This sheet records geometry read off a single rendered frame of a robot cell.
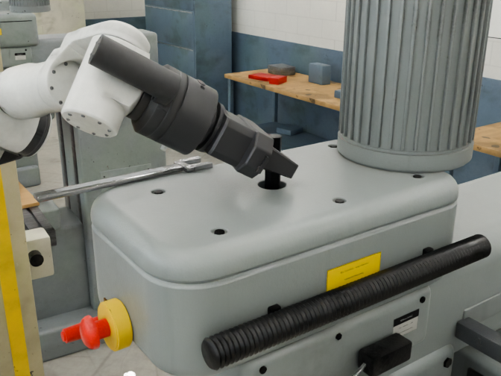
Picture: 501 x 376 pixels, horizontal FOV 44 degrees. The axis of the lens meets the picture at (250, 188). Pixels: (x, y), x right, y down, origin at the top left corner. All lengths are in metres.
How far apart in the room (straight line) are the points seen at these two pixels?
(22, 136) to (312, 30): 6.41
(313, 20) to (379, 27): 6.34
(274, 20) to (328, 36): 0.98
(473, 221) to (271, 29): 6.83
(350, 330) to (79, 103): 0.44
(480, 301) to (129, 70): 0.68
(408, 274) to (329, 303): 0.13
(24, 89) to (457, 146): 0.58
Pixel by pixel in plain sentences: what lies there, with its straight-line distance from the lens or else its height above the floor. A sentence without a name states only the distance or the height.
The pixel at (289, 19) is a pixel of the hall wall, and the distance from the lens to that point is 7.53.
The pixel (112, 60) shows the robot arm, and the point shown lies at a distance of 0.67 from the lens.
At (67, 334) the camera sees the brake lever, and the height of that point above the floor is 1.71.
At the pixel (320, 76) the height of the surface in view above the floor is 0.97.
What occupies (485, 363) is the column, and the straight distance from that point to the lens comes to 1.17.
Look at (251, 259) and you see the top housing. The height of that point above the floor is 1.87.
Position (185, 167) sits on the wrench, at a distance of 0.86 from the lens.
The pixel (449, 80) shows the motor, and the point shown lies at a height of 2.02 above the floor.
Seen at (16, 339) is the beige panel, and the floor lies 0.68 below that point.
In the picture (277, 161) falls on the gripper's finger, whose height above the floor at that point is 1.93.
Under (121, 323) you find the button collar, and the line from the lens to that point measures 0.74.
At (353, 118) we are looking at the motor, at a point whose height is 1.95.
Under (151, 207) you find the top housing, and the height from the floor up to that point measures 1.89.
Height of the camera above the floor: 2.17
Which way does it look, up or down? 21 degrees down
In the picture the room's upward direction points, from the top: straight up
